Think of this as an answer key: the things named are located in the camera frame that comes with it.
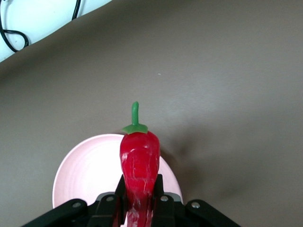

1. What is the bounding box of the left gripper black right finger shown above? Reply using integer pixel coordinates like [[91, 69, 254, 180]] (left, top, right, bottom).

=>
[[151, 174, 190, 227]]

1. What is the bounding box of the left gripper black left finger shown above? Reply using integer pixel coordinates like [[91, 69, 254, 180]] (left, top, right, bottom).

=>
[[89, 174, 126, 227]]

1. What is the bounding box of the red chili pepper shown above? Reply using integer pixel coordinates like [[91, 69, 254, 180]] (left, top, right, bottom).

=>
[[119, 101, 161, 227]]

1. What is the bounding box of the pink round plate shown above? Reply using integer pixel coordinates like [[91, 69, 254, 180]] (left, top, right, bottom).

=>
[[52, 134, 183, 210]]

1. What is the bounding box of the brown table cover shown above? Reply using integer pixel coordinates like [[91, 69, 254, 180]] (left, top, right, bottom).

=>
[[0, 0, 303, 227]]

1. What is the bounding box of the black floor cable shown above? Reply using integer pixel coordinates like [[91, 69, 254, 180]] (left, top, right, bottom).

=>
[[70, 0, 82, 21], [0, 0, 30, 53]]

